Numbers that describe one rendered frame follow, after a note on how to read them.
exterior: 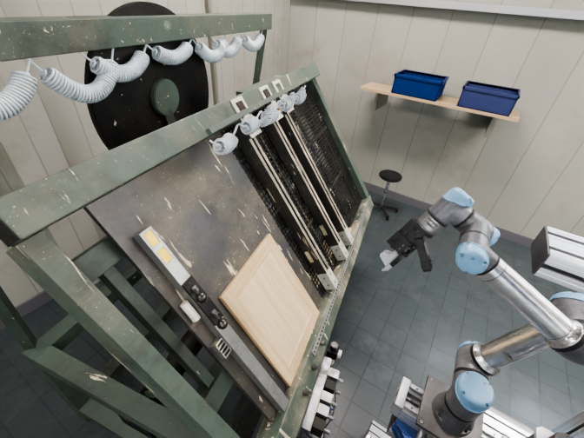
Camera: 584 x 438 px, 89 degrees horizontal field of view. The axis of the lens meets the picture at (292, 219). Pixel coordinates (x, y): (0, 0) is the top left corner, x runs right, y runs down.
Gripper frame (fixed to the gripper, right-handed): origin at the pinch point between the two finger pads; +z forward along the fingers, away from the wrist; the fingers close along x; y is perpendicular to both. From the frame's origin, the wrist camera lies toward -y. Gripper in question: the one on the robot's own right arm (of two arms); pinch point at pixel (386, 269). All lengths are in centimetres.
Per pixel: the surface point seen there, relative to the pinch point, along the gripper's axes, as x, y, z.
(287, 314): -11, 14, 59
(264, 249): -7, 43, 42
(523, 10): -264, 84, -161
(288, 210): -30, 54, 31
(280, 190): -26, 63, 24
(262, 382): 19, -1, 65
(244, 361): 25, 9, 59
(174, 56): 2, 138, 3
